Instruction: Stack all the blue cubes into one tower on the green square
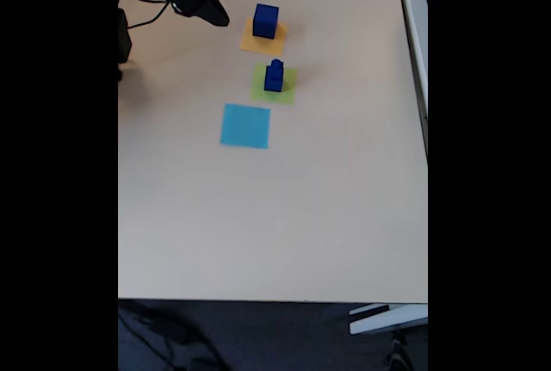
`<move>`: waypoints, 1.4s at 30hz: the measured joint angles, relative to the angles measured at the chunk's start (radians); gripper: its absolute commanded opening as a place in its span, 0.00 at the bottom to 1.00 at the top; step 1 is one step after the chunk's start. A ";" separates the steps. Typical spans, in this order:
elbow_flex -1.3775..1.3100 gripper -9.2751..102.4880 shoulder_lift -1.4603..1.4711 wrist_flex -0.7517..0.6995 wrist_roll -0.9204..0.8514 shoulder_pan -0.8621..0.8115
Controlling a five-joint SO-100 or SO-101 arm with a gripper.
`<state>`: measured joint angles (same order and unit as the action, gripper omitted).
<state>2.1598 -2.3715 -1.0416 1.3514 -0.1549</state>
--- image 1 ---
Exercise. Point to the white table leg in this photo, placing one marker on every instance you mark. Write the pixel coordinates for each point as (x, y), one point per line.
(387, 319)

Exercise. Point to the green paper square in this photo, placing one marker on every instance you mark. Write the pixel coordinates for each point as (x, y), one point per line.
(288, 93)

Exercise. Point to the large blue cube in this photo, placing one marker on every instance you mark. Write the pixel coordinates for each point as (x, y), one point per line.
(265, 22)

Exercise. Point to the orange paper square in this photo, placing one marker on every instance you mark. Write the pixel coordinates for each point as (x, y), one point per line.
(262, 46)

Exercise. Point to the medium blue cube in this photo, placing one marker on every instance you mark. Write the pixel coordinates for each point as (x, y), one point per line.
(273, 80)

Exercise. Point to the white neighbouring table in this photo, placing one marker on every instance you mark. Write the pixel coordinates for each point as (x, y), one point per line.
(415, 35)

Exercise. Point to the light blue paper square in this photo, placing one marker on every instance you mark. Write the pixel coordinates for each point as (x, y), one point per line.
(245, 126)

